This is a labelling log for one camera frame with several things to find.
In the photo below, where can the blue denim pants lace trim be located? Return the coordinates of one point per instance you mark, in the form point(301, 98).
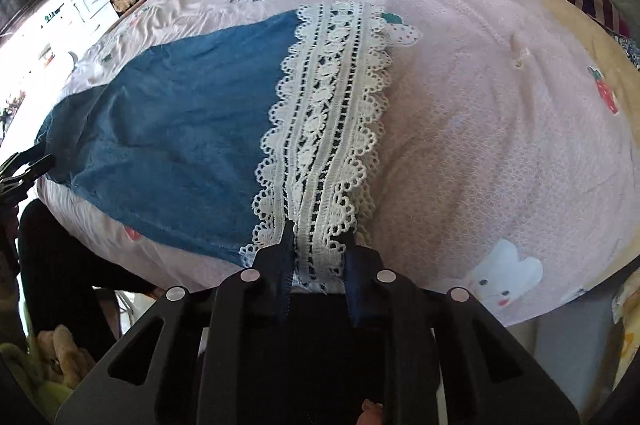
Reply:
point(201, 152)

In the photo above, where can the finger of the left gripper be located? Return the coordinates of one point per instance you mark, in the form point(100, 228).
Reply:
point(26, 176)
point(19, 159)

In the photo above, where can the pink printed bed sheet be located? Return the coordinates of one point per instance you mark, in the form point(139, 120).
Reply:
point(508, 161)

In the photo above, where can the white dresser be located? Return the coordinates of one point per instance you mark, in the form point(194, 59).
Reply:
point(55, 31)

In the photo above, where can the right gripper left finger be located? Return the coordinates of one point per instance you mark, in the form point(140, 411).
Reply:
point(179, 363)

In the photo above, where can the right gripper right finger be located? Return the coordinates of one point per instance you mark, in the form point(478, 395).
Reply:
point(433, 358)

